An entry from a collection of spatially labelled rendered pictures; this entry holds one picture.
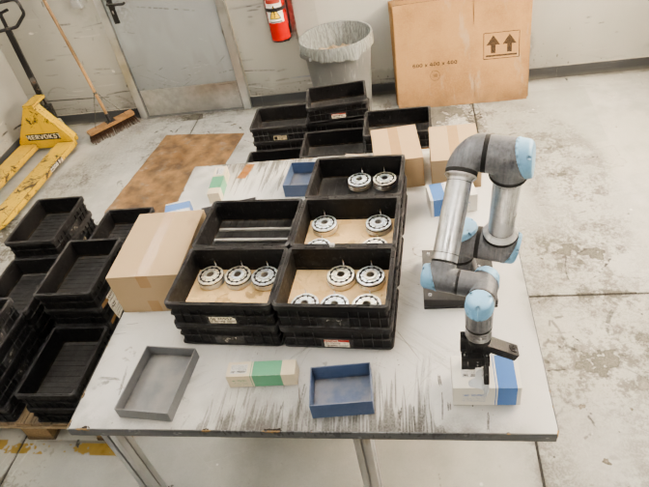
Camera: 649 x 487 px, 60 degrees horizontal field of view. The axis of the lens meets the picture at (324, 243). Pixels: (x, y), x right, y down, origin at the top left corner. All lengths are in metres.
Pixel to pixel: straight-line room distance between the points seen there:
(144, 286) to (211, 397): 0.55
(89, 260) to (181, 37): 2.54
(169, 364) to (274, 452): 0.74
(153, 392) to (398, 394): 0.86
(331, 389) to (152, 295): 0.84
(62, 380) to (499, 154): 2.23
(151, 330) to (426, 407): 1.11
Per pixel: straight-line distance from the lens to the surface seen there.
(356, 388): 1.93
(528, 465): 2.60
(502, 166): 1.72
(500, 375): 1.84
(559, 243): 3.48
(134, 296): 2.39
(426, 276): 1.67
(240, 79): 5.19
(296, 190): 2.74
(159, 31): 5.24
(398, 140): 2.76
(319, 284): 2.09
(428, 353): 2.00
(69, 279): 3.17
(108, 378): 2.28
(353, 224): 2.32
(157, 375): 2.19
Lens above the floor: 2.29
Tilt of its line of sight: 40 degrees down
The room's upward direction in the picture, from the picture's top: 12 degrees counter-clockwise
